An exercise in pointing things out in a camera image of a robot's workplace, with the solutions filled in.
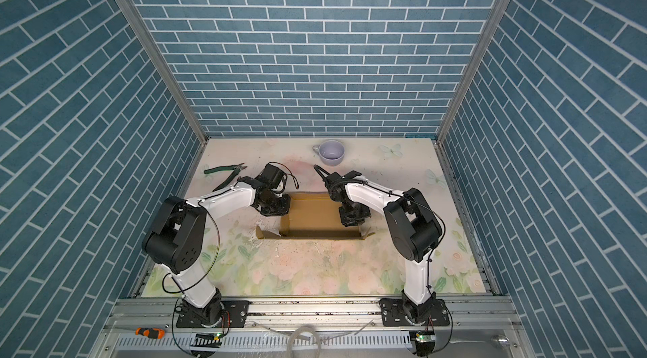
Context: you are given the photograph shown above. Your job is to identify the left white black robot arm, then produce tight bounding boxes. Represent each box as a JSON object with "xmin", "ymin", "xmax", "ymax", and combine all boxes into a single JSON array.
[{"xmin": 143, "ymin": 162, "xmax": 299, "ymax": 327}]

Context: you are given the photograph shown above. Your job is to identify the aluminium mounting rail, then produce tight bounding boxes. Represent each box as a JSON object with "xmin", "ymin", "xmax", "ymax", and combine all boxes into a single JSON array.
[{"xmin": 104, "ymin": 294, "xmax": 522, "ymax": 330}]

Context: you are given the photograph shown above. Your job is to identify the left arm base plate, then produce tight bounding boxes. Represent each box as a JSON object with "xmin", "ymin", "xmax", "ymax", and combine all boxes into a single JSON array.
[{"xmin": 174, "ymin": 300, "xmax": 250, "ymax": 329}]

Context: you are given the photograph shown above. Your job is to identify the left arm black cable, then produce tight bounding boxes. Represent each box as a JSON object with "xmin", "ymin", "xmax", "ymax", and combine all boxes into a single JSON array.
[{"xmin": 161, "ymin": 205, "xmax": 222, "ymax": 294}]

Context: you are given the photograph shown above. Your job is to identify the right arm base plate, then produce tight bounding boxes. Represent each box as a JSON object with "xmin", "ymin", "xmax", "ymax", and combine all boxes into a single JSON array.
[{"xmin": 378, "ymin": 297, "xmax": 451, "ymax": 327}]

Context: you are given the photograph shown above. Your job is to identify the orange black screwdriver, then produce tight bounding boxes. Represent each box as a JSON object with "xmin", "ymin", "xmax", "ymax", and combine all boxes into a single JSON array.
[{"xmin": 136, "ymin": 328, "xmax": 165, "ymax": 339}]

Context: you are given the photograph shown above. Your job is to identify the brown cardboard box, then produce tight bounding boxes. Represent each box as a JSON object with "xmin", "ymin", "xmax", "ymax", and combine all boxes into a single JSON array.
[{"xmin": 255, "ymin": 192, "xmax": 375, "ymax": 240}]

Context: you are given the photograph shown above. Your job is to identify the lavender ceramic cup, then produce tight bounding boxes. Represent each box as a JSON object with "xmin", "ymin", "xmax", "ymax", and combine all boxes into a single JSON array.
[{"xmin": 312, "ymin": 139, "xmax": 345, "ymax": 166}]

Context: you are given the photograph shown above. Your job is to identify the clear plastic tube loop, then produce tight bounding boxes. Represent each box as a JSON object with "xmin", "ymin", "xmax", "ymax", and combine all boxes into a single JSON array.
[{"xmin": 286, "ymin": 325, "xmax": 323, "ymax": 358}]

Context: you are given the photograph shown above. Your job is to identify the green handled pliers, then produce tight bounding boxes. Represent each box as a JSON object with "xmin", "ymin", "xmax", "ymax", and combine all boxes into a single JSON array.
[{"xmin": 203, "ymin": 162, "xmax": 248, "ymax": 192}]

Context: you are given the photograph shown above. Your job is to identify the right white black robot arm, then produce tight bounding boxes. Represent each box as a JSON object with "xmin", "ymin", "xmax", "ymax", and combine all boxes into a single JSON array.
[{"xmin": 314, "ymin": 165, "xmax": 446, "ymax": 324}]

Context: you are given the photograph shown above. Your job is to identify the white slotted cable duct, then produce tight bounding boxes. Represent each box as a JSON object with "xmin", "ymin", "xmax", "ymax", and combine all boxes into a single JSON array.
[{"xmin": 115, "ymin": 331, "xmax": 412, "ymax": 352}]

